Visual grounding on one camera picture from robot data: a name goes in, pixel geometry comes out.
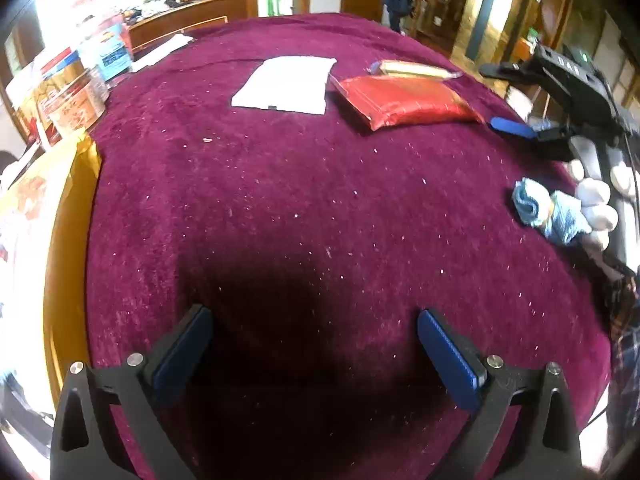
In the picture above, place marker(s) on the wooden counter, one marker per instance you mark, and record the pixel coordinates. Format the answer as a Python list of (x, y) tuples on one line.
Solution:
[(190, 15)]

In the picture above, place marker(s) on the person's right hand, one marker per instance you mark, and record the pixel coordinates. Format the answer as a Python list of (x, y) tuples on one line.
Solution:
[(597, 215)]

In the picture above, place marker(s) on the red packet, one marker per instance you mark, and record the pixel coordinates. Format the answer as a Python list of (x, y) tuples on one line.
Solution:
[(405, 102)]

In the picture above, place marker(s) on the white tray with yellow rim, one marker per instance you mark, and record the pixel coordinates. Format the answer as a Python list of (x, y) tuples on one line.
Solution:
[(70, 200)]

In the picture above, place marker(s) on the maroon tablecloth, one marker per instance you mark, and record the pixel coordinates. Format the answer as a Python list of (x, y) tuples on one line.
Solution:
[(300, 185)]

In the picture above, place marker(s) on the clear plastic jar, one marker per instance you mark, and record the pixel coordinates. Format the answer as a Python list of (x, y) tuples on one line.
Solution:
[(75, 105)]

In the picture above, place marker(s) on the red and gold carton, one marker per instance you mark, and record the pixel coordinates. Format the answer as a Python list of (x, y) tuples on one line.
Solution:
[(55, 80)]

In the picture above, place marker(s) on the wooden stair railing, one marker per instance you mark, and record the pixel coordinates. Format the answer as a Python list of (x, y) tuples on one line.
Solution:
[(442, 10)]

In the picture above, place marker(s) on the gold long packet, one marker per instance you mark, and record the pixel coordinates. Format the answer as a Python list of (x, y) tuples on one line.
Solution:
[(410, 67)]

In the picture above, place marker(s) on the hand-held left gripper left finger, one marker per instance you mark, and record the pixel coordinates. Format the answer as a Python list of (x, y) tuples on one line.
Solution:
[(180, 355)]

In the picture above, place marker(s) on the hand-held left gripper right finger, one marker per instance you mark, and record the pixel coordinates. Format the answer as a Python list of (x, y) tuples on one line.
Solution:
[(445, 360)]

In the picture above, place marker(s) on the white paper napkin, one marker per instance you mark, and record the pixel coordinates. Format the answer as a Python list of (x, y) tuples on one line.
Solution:
[(285, 85)]

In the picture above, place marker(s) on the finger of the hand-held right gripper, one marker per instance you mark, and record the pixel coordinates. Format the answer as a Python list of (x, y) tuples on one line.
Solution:
[(512, 126), (507, 72)]

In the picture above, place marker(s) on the blue cloth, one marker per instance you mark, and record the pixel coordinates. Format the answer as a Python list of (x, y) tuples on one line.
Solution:
[(530, 200)]

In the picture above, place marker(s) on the white paper sheet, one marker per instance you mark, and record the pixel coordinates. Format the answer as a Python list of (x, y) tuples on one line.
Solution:
[(160, 52)]

